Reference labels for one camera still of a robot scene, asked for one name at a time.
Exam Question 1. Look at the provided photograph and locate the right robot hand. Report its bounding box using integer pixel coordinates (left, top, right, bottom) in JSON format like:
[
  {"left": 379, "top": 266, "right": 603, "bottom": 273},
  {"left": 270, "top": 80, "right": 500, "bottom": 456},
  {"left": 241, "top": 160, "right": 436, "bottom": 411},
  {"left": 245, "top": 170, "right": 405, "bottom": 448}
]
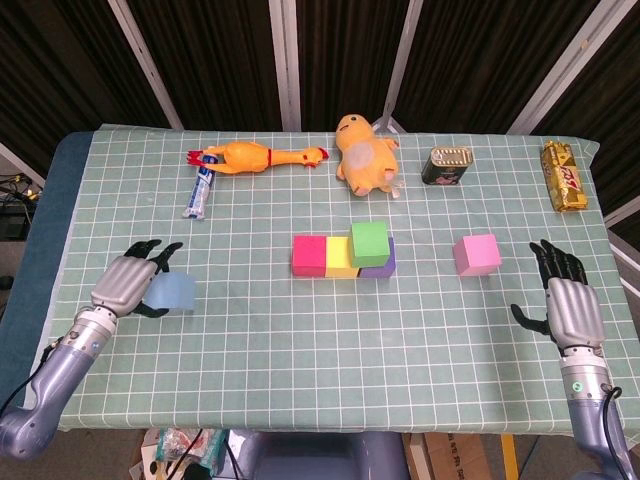
[{"left": 509, "top": 238, "right": 606, "bottom": 351}]

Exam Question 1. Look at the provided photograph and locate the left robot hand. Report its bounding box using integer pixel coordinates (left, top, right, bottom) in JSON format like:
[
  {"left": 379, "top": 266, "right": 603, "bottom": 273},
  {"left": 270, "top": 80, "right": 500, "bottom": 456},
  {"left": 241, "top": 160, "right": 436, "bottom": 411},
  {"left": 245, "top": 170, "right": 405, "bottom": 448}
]
[{"left": 89, "top": 238, "right": 185, "bottom": 319}]

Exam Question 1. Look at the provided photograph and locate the light blue foam cube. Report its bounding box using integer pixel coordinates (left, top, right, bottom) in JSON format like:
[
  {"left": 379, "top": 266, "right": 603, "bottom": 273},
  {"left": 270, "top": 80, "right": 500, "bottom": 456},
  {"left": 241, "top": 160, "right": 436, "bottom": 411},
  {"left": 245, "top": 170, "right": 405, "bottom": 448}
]
[{"left": 142, "top": 272, "right": 196, "bottom": 315}]

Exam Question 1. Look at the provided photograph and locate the magenta red foam cube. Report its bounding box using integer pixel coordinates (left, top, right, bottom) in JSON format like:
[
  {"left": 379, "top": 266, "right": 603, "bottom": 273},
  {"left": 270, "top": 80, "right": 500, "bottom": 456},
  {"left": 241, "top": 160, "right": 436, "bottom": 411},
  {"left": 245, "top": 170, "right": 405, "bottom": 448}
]
[{"left": 292, "top": 235, "right": 330, "bottom": 278}]

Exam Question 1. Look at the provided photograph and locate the purple foam cube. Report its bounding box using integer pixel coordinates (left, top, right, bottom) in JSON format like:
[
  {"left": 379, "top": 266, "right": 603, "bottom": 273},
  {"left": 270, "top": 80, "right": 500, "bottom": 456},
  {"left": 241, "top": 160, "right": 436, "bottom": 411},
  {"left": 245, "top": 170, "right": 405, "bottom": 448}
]
[{"left": 359, "top": 237, "right": 398, "bottom": 280}]

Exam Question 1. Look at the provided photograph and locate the green foam cube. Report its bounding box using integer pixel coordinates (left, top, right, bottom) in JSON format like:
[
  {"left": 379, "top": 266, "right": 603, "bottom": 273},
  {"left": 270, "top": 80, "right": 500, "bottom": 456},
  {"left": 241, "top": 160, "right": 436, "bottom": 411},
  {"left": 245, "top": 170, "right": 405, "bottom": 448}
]
[{"left": 350, "top": 220, "right": 391, "bottom": 269}]

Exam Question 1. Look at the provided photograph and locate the yellow foam cube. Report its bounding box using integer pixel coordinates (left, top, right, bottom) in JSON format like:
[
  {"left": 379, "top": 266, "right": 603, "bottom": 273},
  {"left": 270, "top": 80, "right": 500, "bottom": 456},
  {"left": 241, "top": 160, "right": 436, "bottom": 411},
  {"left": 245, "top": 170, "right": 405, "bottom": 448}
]
[{"left": 325, "top": 236, "right": 362, "bottom": 280}]

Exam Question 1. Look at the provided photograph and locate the white blue toothpaste tube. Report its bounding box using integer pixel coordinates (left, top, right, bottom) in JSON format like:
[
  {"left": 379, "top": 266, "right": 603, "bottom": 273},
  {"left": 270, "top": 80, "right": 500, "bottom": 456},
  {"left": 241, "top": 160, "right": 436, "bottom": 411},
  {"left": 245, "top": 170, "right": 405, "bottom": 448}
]
[{"left": 181, "top": 153, "right": 217, "bottom": 221}]

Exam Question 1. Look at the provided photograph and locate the pink foam cube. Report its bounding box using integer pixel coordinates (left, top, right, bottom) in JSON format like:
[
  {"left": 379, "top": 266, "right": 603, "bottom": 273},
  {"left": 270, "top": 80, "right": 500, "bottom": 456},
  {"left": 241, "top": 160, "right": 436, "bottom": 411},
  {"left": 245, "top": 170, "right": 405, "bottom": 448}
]
[{"left": 452, "top": 233, "right": 503, "bottom": 278}]

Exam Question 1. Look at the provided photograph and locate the black electronics box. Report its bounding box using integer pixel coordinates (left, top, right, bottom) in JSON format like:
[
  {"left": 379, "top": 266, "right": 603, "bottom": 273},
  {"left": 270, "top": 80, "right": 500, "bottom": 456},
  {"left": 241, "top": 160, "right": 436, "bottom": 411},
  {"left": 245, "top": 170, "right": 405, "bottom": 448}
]
[{"left": 0, "top": 202, "right": 36, "bottom": 241}]

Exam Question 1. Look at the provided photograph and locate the gold snack package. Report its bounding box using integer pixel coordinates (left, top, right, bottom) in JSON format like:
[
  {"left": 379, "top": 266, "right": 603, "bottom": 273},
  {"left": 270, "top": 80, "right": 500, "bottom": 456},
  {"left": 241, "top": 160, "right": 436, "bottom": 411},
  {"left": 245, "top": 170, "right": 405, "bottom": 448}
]
[{"left": 539, "top": 140, "right": 589, "bottom": 214}]

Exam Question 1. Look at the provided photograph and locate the blue table pad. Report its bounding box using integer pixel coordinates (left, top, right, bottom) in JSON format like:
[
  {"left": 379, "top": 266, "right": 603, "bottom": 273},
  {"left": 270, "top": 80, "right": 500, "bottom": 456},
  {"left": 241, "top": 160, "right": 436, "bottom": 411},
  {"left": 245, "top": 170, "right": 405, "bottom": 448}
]
[{"left": 0, "top": 130, "right": 96, "bottom": 401}]

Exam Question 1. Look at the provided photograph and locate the colourful snack bag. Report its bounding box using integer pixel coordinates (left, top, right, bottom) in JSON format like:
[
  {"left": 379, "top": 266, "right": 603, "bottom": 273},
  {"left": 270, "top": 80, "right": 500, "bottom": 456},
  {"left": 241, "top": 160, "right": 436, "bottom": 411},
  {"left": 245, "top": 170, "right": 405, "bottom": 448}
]
[{"left": 139, "top": 427, "right": 229, "bottom": 480}]

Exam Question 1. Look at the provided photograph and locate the orange rubber chicken toy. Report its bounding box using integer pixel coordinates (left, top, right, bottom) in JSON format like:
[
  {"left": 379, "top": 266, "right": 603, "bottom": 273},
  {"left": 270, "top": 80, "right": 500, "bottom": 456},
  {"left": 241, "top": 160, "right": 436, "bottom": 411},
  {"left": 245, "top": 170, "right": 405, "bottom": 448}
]
[{"left": 187, "top": 141, "right": 330, "bottom": 176}]

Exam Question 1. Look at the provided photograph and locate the green checkered tablecloth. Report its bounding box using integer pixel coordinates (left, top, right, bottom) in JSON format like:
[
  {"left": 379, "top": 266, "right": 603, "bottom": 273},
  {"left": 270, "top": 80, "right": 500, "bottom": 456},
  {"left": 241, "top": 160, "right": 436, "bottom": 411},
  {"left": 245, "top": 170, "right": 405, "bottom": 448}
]
[{"left": 22, "top": 123, "right": 640, "bottom": 441}]

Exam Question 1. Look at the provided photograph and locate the brown cardboard box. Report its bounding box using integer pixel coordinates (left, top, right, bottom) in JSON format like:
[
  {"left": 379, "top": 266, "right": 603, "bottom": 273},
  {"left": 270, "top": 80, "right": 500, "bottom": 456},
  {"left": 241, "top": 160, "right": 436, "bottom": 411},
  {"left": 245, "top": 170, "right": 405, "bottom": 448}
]
[{"left": 402, "top": 432, "right": 494, "bottom": 480}]

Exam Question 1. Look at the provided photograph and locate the dark green meat can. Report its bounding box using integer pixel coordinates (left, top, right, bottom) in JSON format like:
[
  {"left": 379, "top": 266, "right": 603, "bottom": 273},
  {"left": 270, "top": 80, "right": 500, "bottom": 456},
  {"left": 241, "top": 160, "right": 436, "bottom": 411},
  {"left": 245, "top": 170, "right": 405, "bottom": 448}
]
[{"left": 420, "top": 146, "right": 475, "bottom": 187}]

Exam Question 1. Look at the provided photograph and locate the grey-blue robot torso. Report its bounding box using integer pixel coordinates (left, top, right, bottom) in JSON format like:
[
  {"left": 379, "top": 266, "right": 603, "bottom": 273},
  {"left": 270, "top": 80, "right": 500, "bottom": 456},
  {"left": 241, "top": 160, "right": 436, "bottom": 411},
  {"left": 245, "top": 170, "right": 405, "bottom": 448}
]
[{"left": 234, "top": 430, "right": 409, "bottom": 480}]

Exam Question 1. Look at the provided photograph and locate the yellow plush toy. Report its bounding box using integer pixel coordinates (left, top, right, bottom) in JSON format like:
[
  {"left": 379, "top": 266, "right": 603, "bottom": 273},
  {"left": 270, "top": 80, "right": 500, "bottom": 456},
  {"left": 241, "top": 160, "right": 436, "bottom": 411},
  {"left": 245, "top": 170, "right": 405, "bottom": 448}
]
[{"left": 334, "top": 113, "right": 401, "bottom": 200}]

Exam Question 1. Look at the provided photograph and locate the white metal frame post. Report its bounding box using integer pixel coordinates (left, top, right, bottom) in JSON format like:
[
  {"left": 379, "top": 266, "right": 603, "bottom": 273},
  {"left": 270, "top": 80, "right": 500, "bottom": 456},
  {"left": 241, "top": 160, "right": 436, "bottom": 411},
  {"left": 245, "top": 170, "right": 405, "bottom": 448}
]
[
  {"left": 607, "top": 228, "right": 640, "bottom": 274},
  {"left": 107, "top": 0, "right": 184, "bottom": 130},
  {"left": 0, "top": 141, "right": 47, "bottom": 187},
  {"left": 603, "top": 195, "right": 640, "bottom": 226},
  {"left": 268, "top": 0, "right": 303, "bottom": 132},
  {"left": 372, "top": 0, "right": 424, "bottom": 134},
  {"left": 507, "top": 0, "right": 624, "bottom": 135}
]

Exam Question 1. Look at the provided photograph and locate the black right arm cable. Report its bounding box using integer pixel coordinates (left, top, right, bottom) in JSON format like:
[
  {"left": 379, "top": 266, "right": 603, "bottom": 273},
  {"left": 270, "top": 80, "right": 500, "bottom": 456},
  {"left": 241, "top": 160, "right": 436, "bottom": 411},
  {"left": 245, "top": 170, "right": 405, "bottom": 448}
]
[{"left": 602, "top": 387, "right": 632, "bottom": 480}]

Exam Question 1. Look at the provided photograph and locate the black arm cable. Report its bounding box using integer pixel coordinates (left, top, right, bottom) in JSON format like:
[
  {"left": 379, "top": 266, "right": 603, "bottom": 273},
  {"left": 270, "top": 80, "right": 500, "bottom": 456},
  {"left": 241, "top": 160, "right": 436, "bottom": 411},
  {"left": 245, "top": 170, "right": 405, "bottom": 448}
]
[
  {"left": 0, "top": 339, "right": 65, "bottom": 411},
  {"left": 602, "top": 387, "right": 632, "bottom": 480}
]

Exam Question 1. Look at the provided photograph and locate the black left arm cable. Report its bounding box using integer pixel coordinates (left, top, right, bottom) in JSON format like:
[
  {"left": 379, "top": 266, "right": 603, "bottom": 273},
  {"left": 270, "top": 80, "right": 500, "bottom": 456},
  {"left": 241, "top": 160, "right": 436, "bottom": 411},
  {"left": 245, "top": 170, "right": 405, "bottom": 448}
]
[{"left": 0, "top": 339, "right": 65, "bottom": 411}]

